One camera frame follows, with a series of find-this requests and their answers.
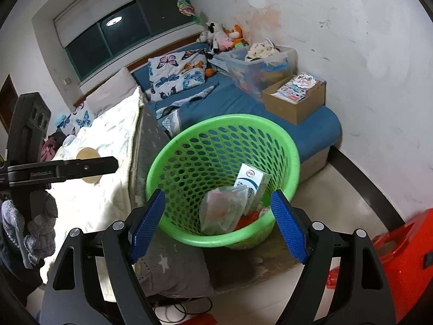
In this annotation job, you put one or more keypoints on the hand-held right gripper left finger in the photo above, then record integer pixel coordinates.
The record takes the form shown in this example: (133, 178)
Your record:
(149, 223)

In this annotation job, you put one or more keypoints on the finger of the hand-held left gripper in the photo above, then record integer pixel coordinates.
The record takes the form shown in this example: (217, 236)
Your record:
(84, 167)

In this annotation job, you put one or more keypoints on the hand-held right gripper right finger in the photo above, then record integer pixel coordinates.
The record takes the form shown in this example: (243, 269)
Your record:
(287, 226)

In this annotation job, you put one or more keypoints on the white paper cup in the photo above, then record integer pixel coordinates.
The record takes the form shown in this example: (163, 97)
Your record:
(88, 154)

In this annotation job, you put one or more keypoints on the red mesh net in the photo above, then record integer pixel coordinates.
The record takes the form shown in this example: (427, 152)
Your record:
(252, 218)

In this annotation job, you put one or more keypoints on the white blue milk carton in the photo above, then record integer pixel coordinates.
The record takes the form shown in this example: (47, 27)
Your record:
(252, 181)

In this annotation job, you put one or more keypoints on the clear plastic bag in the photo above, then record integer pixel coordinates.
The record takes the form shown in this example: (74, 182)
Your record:
(220, 213)

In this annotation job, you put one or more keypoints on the green plastic basket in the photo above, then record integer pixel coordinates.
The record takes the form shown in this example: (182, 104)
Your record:
(236, 118)

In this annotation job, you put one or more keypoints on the pile of dark clothes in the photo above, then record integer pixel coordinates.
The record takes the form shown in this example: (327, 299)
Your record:
(50, 147)

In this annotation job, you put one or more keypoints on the dark wooden door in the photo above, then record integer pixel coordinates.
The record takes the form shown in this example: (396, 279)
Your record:
(6, 101)

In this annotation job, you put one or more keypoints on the grey star-print mattress cover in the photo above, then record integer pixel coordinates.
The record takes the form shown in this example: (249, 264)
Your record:
(169, 267)

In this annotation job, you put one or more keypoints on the butterfly-print pillow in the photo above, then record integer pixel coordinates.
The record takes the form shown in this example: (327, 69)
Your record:
(79, 118)
(176, 72)

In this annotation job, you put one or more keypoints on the grey pillow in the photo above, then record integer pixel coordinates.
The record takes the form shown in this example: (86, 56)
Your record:
(108, 91)

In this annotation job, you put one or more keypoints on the grey white patterned cloth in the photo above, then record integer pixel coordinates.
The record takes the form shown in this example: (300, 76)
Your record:
(182, 111)

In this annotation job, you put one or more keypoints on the brown cardboard box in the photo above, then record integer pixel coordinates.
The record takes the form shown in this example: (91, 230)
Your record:
(297, 111)

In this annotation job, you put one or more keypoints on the red plastic stool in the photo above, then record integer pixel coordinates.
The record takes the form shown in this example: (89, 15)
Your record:
(406, 254)

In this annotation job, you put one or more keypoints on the blue sofa bed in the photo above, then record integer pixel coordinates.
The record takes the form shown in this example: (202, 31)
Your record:
(236, 101)

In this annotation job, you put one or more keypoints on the stack of cartoon books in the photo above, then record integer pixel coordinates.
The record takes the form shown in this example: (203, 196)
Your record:
(301, 86)

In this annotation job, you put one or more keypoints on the dark window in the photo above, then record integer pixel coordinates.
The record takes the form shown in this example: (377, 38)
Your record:
(135, 30)

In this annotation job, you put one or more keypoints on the small orange ball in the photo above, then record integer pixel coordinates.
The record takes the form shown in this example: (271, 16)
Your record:
(209, 72)

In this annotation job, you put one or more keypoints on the white roller blind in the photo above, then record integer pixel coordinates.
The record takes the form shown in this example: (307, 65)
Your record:
(118, 5)

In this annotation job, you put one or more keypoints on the clear plastic storage box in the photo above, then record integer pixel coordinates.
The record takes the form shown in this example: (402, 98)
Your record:
(247, 71)

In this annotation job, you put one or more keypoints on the grey plush toy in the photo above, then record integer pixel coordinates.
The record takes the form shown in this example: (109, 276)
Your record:
(203, 37)

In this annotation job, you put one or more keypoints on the patterned beige cloth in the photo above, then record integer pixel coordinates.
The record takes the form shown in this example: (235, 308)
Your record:
(262, 50)

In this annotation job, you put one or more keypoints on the black white cow plush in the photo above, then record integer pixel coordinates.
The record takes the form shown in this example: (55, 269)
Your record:
(215, 35)

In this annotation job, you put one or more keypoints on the pink plush toy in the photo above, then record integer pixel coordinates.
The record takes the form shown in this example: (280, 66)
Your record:
(225, 43)

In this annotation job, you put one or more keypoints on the orange fox plush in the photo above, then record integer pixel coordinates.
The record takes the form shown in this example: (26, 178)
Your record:
(235, 34)

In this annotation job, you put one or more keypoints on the colourful wall decoration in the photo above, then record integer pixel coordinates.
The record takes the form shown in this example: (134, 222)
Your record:
(186, 6)

